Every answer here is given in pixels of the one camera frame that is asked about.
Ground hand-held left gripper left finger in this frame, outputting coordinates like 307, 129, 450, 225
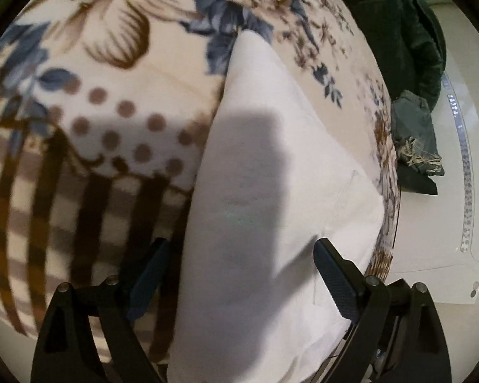
31, 237, 172, 383

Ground white headboard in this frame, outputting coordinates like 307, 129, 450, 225
387, 4, 479, 306

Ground dark green quilted jacket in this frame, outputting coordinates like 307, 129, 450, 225
303, 0, 448, 112

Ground ripped blue jeans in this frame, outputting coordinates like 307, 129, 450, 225
391, 90, 445, 177

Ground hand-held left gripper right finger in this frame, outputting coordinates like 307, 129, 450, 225
313, 238, 452, 383

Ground white pants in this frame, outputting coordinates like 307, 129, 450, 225
165, 30, 386, 383

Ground floral patterned blanket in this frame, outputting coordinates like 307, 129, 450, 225
0, 0, 402, 368

